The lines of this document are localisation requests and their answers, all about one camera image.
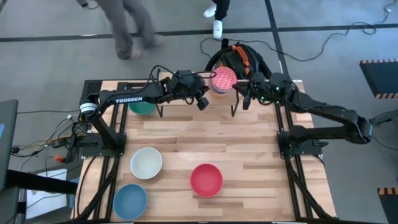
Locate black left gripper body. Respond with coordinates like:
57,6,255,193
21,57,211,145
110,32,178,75
169,70,206,101

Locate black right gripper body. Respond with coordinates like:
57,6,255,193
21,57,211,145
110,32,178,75
248,73,275,105

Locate red patterned bowl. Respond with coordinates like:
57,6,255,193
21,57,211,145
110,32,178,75
210,66,238,94

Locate plain coral red bowl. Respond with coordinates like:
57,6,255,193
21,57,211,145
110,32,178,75
190,163,224,198

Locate plain white bowl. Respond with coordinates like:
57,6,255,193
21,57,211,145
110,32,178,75
129,147,163,180

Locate black orange backpack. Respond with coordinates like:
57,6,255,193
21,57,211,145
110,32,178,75
204,43,272,81

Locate plain teal bowl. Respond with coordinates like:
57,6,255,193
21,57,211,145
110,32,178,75
129,102,156,116

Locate person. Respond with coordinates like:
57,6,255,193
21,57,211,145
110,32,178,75
94,0,165,60
203,0,231,40

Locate black hazard striped platform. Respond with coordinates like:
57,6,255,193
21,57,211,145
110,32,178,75
377,186,398,224
359,58,398,100

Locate plain blue bowl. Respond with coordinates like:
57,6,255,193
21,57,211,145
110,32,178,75
113,183,149,221

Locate black floor stand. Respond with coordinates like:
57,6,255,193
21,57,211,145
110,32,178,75
368,108,398,127

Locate black power brick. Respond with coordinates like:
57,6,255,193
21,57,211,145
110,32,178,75
76,0,100,10

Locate black beam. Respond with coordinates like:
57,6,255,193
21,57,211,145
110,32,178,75
5,169,78,195

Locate white sheet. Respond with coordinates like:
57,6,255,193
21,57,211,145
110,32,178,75
25,168,68,220

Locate grey monitor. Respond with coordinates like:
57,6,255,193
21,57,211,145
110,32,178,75
0,99,19,191

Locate wooden shelf black wire legs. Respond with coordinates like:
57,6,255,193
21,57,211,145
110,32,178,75
154,71,241,118

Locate long black floor cable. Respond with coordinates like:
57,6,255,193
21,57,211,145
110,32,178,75
200,21,377,62

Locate tangled cable bundle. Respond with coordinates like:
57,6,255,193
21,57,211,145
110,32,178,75
11,111,94,156

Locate black cable white plug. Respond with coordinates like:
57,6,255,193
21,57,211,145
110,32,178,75
382,0,398,14

